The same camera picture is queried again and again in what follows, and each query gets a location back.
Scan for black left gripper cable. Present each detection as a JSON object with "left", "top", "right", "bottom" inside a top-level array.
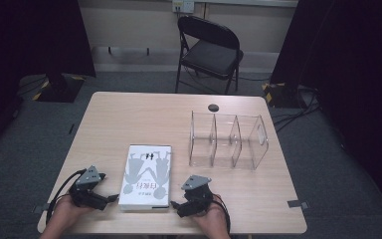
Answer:
[{"left": 45, "top": 168, "right": 88, "bottom": 227}]

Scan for person's left hand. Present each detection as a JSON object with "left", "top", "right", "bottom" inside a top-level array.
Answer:
[{"left": 48, "top": 194, "right": 95, "bottom": 231}]

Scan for dark curtain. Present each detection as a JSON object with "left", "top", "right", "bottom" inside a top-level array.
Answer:
[
  {"left": 270, "top": 0, "right": 382, "bottom": 213},
  {"left": 0, "top": 0, "right": 96, "bottom": 157}
]

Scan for black folding chair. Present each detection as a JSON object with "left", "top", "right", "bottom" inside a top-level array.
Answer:
[{"left": 174, "top": 15, "right": 245, "bottom": 96}]

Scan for black stand base striped tape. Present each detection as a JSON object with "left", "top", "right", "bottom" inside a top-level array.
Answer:
[
  {"left": 262, "top": 82, "right": 300, "bottom": 110},
  {"left": 31, "top": 73, "right": 88, "bottom": 104}
]

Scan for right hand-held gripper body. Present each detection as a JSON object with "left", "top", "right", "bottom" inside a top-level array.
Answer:
[{"left": 178, "top": 174, "right": 214, "bottom": 219}]

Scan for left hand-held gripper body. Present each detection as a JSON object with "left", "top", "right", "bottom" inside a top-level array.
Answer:
[{"left": 69, "top": 164, "right": 109, "bottom": 211}]

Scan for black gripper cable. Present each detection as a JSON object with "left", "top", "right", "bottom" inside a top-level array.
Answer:
[
  {"left": 212, "top": 193, "right": 233, "bottom": 235},
  {"left": 45, "top": 168, "right": 88, "bottom": 227}
]

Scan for person's right hand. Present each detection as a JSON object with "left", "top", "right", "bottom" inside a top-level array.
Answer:
[{"left": 192, "top": 194, "right": 229, "bottom": 234}]

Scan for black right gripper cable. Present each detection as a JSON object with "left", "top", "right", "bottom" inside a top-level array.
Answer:
[{"left": 212, "top": 193, "right": 233, "bottom": 235}]

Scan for grey tape piece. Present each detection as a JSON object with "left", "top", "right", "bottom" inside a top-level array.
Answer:
[
  {"left": 286, "top": 199, "right": 310, "bottom": 210},
  {"left": 33, "top": 202, "right": 52, "bottom": 214}
]

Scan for black floor cables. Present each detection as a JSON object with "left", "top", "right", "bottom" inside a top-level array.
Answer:
[{"left": 272, "top": 85, "right": 323, "bottom": 133}]

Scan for white book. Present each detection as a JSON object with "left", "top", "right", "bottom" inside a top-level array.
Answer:
[{"left": 117, "top": 143, "right": 173, "bottom": 212}]

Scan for white wall socket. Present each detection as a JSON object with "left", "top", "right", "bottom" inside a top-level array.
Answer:
[{"left": 172, "top": 0, "right": 196, "bottom": 15}]

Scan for clear acrylic book rack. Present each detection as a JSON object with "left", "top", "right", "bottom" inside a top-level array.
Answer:
[{"left": 188, "top": 110, "right": 270, "bottom": 171}]

